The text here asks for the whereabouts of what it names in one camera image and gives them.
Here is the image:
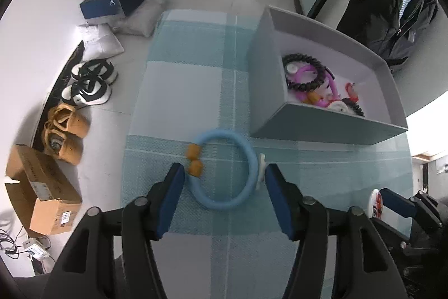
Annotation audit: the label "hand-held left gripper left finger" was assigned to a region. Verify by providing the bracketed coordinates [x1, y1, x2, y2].
[40, 162, 186, 299]

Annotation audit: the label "brown suede shoe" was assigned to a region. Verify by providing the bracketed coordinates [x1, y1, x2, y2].
[47, 103, 91, 138]
[41, 126, 84, 165]

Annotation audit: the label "black cables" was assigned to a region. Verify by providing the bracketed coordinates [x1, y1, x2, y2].
[0, 220, 22, 256]

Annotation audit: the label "black spiral hair tie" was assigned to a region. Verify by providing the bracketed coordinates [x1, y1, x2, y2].
[331, 98, 365, 117]

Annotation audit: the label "teal plaid tablecloth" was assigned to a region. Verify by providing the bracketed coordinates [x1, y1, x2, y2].
[121, 8, 415, 299]

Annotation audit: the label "white plastic package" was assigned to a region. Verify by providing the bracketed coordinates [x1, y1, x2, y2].
[112, 0, 170, 38]
[78, 23, 125, 58]

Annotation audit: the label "purple bracelet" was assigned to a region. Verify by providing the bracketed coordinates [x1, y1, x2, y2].
[287, 62, 342, 107]

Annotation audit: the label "black white sneaker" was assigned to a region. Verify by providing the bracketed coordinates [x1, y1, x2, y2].
[61, 77, 112, 107]
[71, 59, 118, 86]

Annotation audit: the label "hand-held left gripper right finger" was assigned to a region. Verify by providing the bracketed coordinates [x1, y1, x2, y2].
[264, 163, 410, 299]

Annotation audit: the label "orange bead ornament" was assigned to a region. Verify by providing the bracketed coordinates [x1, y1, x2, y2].
[306, 92, 331, 108]

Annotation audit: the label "black bead bracelet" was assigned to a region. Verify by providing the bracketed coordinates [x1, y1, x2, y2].
[282, 53, 328, 93]

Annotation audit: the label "grey cardboard box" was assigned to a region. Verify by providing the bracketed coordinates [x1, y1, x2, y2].
[247, 5, 409, 146]

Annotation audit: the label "black jacket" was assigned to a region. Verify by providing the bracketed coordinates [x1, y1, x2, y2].
[337, 0, 440, 75]

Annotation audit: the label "blue ring bracelet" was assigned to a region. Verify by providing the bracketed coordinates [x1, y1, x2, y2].
[185, 129, 260, 210]

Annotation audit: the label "large brown cardboard box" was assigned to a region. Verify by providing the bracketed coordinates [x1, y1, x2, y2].
[4, 144, 83, 205]

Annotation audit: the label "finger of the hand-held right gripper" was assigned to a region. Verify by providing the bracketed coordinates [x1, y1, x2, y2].
[371, 218, 438, 256]
[379, 187, 440, 226]

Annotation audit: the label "small brown cardboard box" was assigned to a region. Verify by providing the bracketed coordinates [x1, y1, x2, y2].
[30, 197, 83, 237]

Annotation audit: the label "pale flower hair clip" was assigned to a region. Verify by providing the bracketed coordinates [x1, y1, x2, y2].
[255, 152, 267, 191]

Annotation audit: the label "white power strip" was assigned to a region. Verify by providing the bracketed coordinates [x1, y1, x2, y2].
[23, 239, 50, 259]

